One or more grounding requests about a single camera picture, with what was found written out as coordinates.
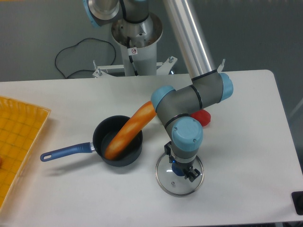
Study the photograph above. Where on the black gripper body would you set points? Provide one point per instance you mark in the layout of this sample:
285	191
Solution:
180	164

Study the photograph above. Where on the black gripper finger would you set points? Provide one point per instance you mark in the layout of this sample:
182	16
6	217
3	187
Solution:
190	173
167	151

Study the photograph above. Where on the glass pot lid blue knob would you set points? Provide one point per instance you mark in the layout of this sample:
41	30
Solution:
172	182

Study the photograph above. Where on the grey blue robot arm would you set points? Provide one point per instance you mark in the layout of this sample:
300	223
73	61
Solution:
208	87

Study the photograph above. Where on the orange toy baguette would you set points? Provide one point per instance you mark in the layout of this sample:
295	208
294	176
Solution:
128	132

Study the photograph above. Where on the red toy bell pepper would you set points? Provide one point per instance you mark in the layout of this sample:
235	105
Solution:
202	116

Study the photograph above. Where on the black object at table corner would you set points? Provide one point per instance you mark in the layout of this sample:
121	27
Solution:
297	198

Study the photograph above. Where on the yellow woven plastic tray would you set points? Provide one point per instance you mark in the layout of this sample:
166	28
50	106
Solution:
20	126

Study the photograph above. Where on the dark pot with blue handle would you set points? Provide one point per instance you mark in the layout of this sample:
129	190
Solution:
102	136

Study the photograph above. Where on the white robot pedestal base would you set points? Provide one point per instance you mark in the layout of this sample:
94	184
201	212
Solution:
138	46

